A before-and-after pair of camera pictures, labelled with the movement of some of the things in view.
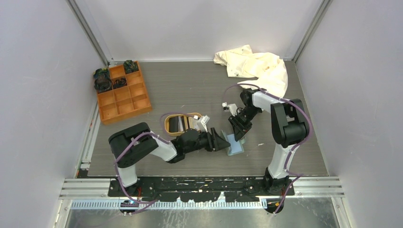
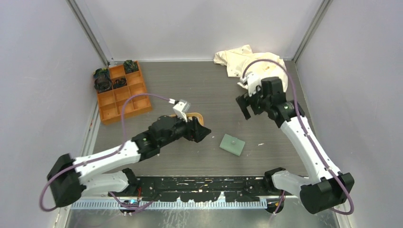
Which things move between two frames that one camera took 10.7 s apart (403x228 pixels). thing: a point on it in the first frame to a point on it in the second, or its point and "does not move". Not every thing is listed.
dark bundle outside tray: [101, 73] does not move
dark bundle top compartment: [130, 66] does not move
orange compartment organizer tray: [129, 100] does not move
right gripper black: [240, 129] to [242, 102]
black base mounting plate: [203, 190] does not move
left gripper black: [215, 141] to [196, 132]
